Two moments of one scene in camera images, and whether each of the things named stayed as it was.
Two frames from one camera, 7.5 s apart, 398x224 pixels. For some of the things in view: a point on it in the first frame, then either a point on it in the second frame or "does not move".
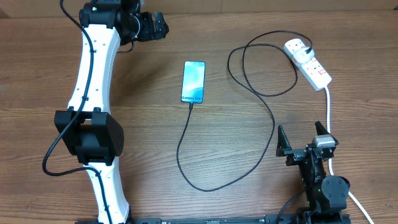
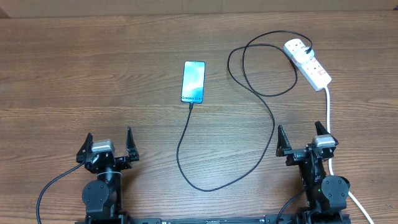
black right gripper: (295, 155) does not move
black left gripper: (148, 33) -> (124, 163)
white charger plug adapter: (301, 56) does not move
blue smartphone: (193, 81) does not move
